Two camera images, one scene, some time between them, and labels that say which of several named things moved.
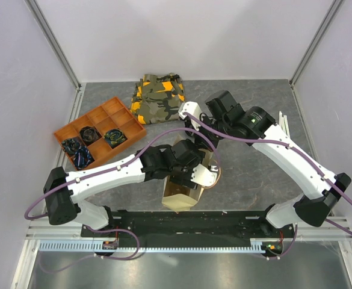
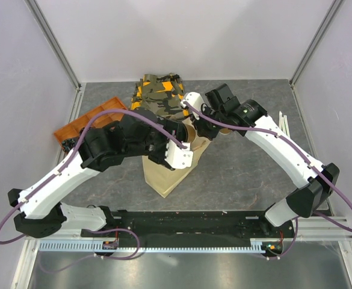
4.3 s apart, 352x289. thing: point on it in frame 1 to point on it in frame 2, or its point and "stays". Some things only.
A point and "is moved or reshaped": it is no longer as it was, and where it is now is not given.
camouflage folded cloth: (157, 97) stays
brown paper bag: (181, 197) is moved or reshaped
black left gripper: (185, 180) to (160, 159)
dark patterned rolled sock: (70, 146) stays
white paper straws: (283, 123) stays
